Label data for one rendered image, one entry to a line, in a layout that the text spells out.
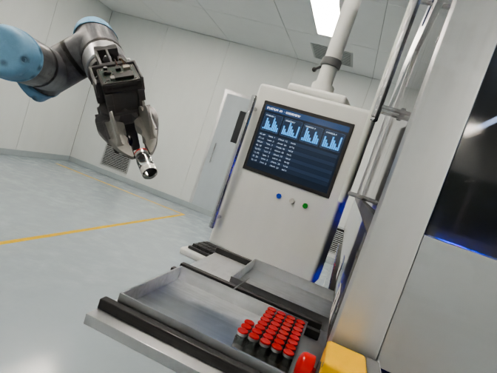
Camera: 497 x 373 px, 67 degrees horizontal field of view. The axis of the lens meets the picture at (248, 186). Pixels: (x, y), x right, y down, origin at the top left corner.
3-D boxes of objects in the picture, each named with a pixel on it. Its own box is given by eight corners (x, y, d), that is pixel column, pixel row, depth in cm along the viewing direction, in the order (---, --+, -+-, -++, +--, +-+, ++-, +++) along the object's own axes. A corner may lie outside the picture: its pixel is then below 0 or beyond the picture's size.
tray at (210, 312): (302, 335, 87) (308, 322, 87) (282, 394, 62) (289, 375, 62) (177, 278, 96) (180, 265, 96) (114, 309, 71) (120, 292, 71)
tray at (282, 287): (350, 309, 117) (355, 299, 117) (350, 343, 92) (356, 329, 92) (251, 268, 126) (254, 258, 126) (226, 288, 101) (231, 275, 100)
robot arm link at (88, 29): (85, 59, 78) (121, 39, 78) (95, 88, 71) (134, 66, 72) (59, 27, 71) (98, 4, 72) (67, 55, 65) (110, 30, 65)
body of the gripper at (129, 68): (93, 87, 54) (79, 47, 61) (104, 134, 60) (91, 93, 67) (146, 78, 56) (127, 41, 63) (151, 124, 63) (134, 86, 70)
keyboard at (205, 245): (288, 283, 148) (290, 277, 148) (277, 291, 135) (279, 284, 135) (204, 244, 163) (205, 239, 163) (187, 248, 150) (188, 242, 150)
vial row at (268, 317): (271, 328, 85) (277, 309, 85) (250, 363, 68) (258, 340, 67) (262, 323, 86) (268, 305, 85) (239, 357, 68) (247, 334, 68)
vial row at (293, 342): (299, 340, 83) (306, 322, 83) (285, 380, 66) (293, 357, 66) (290, 337, 84) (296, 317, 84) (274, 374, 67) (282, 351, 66)
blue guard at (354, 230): (346, 225, 247) (355, 199, 246) (331, 341, 60) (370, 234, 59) (345, 225, 248) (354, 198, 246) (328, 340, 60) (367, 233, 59)
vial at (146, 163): (158, 177, 53) (149, 158, 56) (157, 166, 52) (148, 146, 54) (143, 181, 52) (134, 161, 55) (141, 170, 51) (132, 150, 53)
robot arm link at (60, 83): (-9, 60, 63) (49, 27, 63) (24, 72, 74) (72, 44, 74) (19, 101, 64) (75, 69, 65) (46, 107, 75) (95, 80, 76)
